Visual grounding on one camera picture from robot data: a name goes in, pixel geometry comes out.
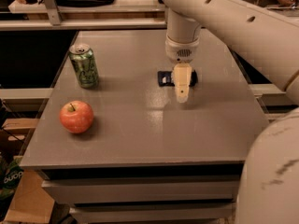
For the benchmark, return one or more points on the grey lower drawer front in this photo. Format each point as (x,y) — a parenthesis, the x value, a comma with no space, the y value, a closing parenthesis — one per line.
(151,213)

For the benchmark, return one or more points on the red apple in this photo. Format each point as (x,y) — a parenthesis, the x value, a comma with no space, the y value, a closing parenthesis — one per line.
(76,116)

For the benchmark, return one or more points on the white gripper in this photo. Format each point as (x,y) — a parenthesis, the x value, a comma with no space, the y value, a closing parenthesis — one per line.
(181,52)

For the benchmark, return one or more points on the green snack bag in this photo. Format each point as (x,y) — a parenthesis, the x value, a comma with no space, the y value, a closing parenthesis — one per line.
(12,178)

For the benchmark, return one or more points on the black computer mouse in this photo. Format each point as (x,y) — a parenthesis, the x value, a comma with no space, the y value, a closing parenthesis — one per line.
(31,2)

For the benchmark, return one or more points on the grey metal shelf frame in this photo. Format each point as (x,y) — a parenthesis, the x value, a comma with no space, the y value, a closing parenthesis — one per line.
(82,15)

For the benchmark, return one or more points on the dark blue rxbar wrapper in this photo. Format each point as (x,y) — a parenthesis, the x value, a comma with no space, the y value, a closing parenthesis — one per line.
(165,79)

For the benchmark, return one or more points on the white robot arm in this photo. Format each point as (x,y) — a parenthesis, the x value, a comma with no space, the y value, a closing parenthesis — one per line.
(269,185)

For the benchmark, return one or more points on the grey upper drawer front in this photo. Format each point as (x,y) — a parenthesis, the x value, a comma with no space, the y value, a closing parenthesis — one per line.
(144,189)

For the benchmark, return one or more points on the grey drawer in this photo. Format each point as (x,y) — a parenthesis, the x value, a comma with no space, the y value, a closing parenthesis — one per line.
(151,213)
(144,189)

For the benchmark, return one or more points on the brown cardboard box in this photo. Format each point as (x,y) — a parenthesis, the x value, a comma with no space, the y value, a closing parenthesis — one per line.
(30,204)

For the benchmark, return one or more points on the green soda can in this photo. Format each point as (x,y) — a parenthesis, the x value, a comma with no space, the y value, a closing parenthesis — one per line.
(84,65)

